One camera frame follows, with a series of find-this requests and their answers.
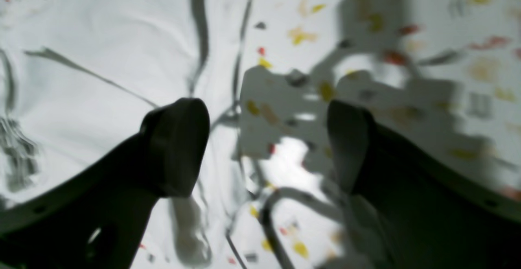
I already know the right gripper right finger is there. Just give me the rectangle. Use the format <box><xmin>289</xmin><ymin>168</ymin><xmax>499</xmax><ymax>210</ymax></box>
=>
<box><xmin>327</xmin><ymin>100</ymin><xmax>520</xmax><ymax>269</ymax></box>

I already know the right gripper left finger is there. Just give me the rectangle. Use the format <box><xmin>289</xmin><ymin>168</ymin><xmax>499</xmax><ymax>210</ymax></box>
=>
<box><xmin>1</xmin><ymin>98</ymin><xmax>210</xmax><ymax>269</ymax></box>

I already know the white T-shirt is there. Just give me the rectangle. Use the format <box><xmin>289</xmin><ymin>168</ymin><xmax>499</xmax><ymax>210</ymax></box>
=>
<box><xmin>0</xmin><ymin>0</ymin><xmax>253</xmax><ymax>269</ymax></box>

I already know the terrazzo patterned tablecloth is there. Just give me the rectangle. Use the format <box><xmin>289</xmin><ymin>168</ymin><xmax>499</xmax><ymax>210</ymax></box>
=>
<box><xmin>0</xmin><ymin>0</ymin><xmax>521</xmax><ymax>269</ymax></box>

